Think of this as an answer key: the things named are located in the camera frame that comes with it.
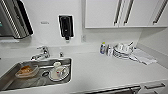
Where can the black soap dispenser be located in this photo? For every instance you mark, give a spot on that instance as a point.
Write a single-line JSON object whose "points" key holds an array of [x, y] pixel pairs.
{"points": [[65, 26]]}

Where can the white cup red print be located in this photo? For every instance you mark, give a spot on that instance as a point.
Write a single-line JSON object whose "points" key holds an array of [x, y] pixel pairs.
{"points": [[58, 71]]}

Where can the small clear bottle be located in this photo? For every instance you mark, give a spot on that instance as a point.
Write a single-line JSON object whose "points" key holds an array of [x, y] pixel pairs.
{"points": [[109, 50]]}

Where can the steel paper towel dispenser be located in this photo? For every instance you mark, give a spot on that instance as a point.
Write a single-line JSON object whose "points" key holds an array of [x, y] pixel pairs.
{"points": [[13, 18]]}

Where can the small grey wall label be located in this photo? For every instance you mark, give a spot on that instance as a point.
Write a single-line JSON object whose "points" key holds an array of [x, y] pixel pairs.
{"points": [[44, 23]]}

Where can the white wall cabinet three doors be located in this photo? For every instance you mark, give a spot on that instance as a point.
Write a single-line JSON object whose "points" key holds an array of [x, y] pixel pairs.
{"points": [[126, 13]]}

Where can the dish soap bottle yellow cap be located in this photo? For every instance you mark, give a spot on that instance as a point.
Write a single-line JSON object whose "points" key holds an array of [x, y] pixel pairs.
{"points": [[103, 49]]}

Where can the small chrome sink knob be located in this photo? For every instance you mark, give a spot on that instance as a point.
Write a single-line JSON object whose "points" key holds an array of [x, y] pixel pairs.
{"points": [[61, 54]]}

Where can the orange food container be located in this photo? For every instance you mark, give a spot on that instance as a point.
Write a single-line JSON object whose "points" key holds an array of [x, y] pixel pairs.
{"points": [[26, 71]]}

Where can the stainless steel sink basin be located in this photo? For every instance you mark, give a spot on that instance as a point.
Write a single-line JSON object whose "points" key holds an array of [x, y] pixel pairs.
{"points": [[10, 81]]}

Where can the chrome sink faucet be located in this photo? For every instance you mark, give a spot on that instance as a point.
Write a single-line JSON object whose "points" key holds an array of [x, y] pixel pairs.
{"points": [[41, 53]]}

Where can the white wall outlet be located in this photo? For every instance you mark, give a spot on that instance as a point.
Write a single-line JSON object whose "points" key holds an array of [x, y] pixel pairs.
{"points": [[84, 38]]}

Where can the narrow white drawer unit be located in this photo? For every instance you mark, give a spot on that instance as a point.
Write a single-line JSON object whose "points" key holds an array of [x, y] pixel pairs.
{"points": [[155, 87]]}

